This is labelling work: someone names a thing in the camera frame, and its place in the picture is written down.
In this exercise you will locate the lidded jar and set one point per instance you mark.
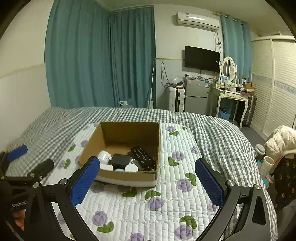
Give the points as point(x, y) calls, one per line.
point(260, 151)

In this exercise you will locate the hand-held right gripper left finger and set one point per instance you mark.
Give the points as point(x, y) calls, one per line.
point(84, 182)

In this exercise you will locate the white slatted wardrobe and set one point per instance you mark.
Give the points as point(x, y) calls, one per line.
point(272, 88)

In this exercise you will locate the person's left hand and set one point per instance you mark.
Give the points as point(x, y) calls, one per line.
point(18, 219)

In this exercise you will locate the quilted floral mat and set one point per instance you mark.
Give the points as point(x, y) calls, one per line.
point(148, 208)

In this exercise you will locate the black charger box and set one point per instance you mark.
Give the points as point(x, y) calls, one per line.
point(120, 161)

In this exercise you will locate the white oval mirror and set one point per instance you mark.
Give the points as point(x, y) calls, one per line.
point(228, 67)

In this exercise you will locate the dark suitcase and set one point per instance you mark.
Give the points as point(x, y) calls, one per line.
point(249, 111)

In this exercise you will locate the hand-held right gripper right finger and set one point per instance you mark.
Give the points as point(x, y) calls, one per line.
point(209, 183)

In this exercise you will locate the white pole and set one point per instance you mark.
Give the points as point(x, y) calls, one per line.
point(151, 88)

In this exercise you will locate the wide green curtain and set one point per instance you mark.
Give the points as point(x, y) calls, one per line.
point(92, 55)

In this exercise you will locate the white dressing table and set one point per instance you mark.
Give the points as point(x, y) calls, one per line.
point(227, 93)

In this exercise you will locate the white air conditioner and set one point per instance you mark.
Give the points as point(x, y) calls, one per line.
point(196, 20)

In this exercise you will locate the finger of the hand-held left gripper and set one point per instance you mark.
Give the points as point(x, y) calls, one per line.
point(42, 168)
point(17, 153)

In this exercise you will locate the black remote control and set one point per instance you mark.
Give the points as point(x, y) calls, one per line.
point(142, 156)

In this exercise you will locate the white tube with red label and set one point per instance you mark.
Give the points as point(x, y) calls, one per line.
point(131, 167)

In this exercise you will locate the white bottle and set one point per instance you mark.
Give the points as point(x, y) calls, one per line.
point(104, 156)

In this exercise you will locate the black wall television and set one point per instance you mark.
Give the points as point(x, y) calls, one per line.
point(201, 58)

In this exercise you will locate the silver fridge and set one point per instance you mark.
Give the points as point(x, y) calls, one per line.
point(196, 92)

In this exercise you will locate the white puffer jacket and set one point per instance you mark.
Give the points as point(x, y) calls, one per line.
point(282, 139)

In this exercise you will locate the blue picture frame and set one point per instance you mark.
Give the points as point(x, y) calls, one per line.
point(224, 78)

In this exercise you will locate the dark patterned garment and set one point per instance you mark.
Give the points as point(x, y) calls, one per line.
point(285, 180)

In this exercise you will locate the white cup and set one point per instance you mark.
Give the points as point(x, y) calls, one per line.
point(267, 165)

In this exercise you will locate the narrow green curtain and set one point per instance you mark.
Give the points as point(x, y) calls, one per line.
point(235, 46)

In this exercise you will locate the blue basket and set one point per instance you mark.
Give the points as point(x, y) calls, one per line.
point(224, 114)

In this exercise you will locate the brown cardboard box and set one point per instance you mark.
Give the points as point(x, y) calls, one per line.
point(120, 136)

